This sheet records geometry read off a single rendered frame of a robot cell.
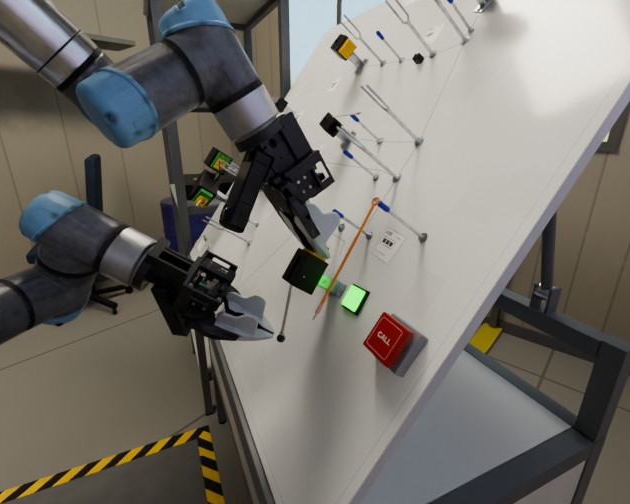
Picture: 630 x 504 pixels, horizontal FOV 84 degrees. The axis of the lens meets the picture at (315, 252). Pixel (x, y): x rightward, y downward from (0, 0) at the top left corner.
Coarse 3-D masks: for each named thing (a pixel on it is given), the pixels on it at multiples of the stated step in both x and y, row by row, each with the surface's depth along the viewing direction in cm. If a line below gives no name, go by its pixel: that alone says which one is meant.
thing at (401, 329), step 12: (384, 312) 44; (384, 324) 43; (396, 324) 42; (372, 336) 44; (384, 336) 42; (396, 336) 41; (408, 336) 40; (372, 348) 43; (384, 348) 42; (396, 348) 40; (384, 360) 41; (396, 360) 41
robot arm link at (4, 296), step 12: (0, 288) 43; (12, 288) 44; (0, 300) 42; (12, 300) 43; (24, 300) 44; (0, 312) 41; (12, 312) 42; (24, 312) 44; (0, 324) 41; (12, 324) 42; (24, 324) 44; (0, 336) 42; (12, 336) 44
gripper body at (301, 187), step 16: (288, 112) 48; (272, 128) 45; (288, 128) 48; (240, 144) 46; (256, 144) 45; (272, 144) 49; (288, 144) 48; (304, 144) 49; (272, 160) 48; (288, 160) 49; (304, 160) 48; (320, 160) 49; (272, 176) 48; (288, 176) 47; (304, 176) 49; (320, 176) 51; (272, 192) 50; (288, 192) 49; (304, 192) 50; (288, 208) 49
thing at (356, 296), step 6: (354, 288) 54; (360, 288) 54; (348, 294) 55; (354, 294) 54; (360, 294) 53; (366, 294) 52; (348, 300) 54; (354, 300) 53; (360, 300) 52; (342, 306) 55; (348, 306) 53; (354, 306) 52; (360, 306) 52; (354, 312) 52
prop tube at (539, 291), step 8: (552, 216) 63; (552, 224) 64; (544, 232) 66; (552, 232) 65; (544, 240) 66; (552, 240) 66; (544, 248) 67; (552, 248) 66; (544, 256) 68; (552, 256) 67; (544, 264) 68; (552, 264) 68; (544, 272) 69; (552, 272) 69; (544, 280) 70; (552, 280) 70; (536, 288) 72; (544, 288) 71; (552, 288) 70; (536, 296) 73; (544, 296) 71
